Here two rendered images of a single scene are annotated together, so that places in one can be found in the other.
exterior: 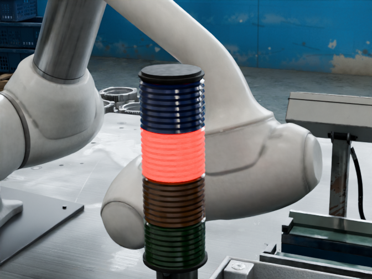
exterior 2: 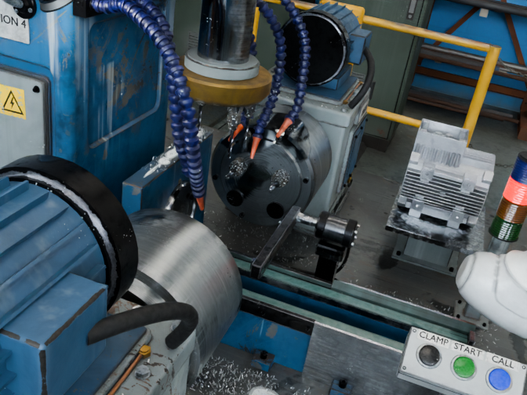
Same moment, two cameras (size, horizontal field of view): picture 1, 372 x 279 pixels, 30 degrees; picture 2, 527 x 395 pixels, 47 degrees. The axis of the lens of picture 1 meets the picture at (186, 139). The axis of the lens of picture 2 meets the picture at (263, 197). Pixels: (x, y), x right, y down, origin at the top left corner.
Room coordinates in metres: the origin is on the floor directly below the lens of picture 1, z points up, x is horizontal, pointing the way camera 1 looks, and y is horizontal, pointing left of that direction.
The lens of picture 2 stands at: (1.70, -0.67, 1.65)
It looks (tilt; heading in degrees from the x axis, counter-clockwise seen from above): 28 degrees down; 172
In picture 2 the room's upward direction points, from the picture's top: 9 degrees clockwise
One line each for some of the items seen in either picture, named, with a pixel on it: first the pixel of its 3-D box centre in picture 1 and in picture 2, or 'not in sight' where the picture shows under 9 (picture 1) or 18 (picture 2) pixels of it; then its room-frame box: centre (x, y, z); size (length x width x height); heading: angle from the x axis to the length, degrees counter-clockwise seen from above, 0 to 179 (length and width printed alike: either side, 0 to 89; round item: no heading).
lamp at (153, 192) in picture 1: (174, 194); (513, 208); (0.62, 0.01, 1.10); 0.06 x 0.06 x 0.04
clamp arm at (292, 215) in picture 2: not in sight; (278, 239); (0.70, -0.49, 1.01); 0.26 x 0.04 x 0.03; 157
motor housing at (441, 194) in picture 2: not in sight; (445, 180); (0.34, -0.02, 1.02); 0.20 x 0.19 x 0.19; 67
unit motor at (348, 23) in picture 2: not in sight; (328, 85); (0.11, -0.32, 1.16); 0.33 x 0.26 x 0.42; 157
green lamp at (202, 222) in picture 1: (174, 237); (506, 225); (0.62, 0.01, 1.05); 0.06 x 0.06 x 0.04
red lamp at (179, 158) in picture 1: (172, 149); (521, 189); (0.62, 0.01, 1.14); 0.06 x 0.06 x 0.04
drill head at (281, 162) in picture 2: not in sight; (277, 159); (0.38, -0.47, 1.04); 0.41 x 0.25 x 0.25; 157
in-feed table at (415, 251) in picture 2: not in sight; (432, 233); (0.35, -0.02, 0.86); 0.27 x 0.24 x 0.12; 157
